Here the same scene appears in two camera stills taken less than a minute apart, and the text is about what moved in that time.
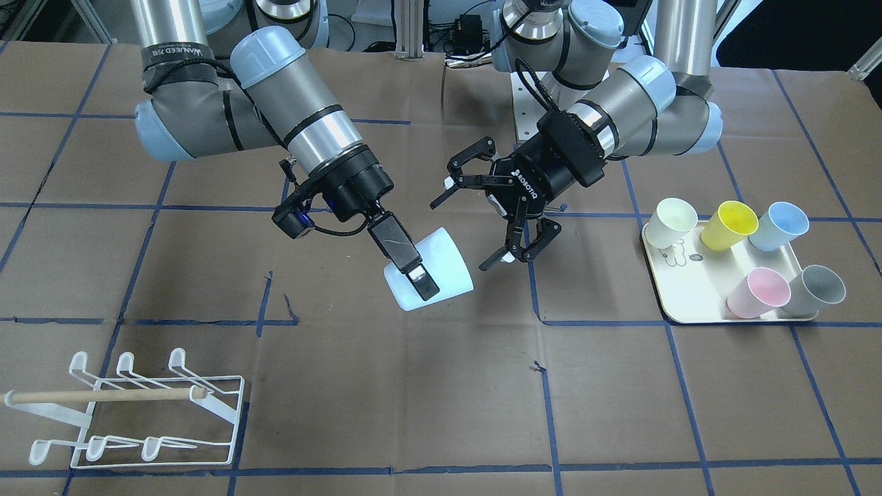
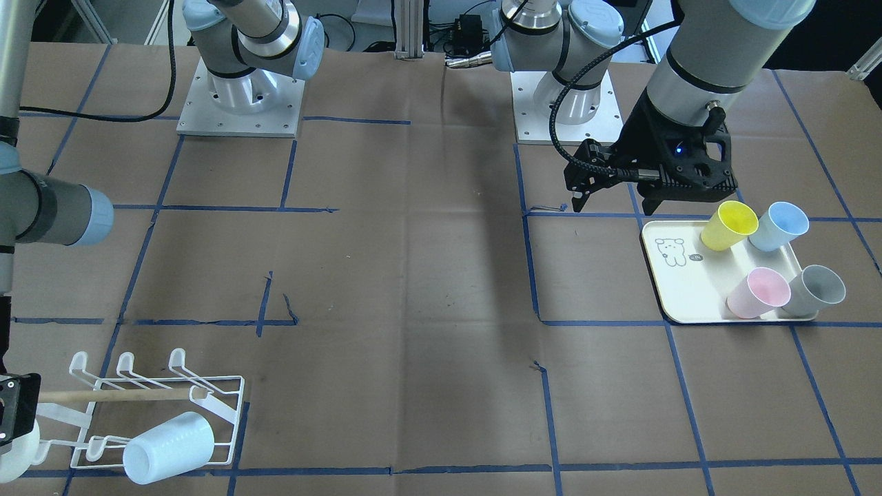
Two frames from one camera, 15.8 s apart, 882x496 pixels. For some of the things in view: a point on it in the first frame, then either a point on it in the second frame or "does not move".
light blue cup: (444, 262) → (178, 444)
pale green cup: (671, 219) → (27, 451)
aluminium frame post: (408, 19) does not move
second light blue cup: (780, 224) does not move
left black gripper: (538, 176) → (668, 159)
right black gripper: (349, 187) → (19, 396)
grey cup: (814, 287) does not move
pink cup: (763, 291) does not move
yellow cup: (731, 222) does not move
